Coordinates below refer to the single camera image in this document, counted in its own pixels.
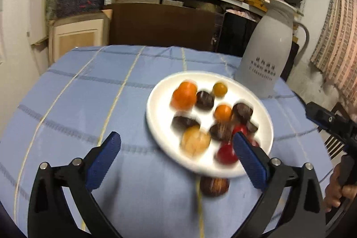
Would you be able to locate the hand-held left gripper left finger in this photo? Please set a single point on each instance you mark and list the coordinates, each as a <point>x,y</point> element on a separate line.
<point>104,160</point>

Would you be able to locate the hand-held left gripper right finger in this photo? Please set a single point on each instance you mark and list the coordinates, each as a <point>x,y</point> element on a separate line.
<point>249,160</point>

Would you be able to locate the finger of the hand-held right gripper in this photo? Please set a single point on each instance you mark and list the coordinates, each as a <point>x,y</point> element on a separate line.
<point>320,115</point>

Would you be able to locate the large red plum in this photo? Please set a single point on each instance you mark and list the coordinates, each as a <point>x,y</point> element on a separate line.
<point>226,154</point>

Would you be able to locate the red cherry tomato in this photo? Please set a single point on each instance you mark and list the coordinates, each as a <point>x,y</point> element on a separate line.
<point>239,129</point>

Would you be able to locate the dark water chestnut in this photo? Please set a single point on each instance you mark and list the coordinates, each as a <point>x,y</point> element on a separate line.
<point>185,122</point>
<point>204,100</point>
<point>214,186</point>
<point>242,112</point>
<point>221,131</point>

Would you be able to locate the orange kumquat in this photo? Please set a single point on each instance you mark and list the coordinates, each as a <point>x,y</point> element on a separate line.
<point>223,112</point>

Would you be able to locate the pale tan loquat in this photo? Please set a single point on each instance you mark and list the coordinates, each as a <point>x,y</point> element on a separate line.
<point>195,141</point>

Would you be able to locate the small yellow-orange kumquat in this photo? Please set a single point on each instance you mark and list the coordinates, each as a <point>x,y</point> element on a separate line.
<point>219,88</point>

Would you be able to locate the white plate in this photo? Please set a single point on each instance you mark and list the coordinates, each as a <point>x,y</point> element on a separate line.
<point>167,104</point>

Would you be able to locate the large orange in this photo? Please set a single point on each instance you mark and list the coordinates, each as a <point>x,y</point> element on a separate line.
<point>184,94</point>

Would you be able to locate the person's right hand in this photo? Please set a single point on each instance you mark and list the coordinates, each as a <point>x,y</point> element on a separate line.
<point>333,190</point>

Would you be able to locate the blue checked tablecloth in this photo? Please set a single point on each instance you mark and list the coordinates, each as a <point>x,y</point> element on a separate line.
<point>83,104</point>

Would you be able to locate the white thermos jug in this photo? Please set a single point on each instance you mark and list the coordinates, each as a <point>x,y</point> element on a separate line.
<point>265,59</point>

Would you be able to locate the brick-pattern curtain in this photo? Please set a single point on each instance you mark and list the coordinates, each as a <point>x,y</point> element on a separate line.
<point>339,31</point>

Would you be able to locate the black cloth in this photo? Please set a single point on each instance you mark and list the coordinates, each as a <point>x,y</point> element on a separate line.
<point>237,31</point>

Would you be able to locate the light wooden cabinet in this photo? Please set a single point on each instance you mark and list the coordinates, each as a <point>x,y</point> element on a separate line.
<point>78,34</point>

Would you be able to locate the brown cardboard sheet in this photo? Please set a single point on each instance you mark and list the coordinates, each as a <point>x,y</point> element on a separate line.
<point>161,26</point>

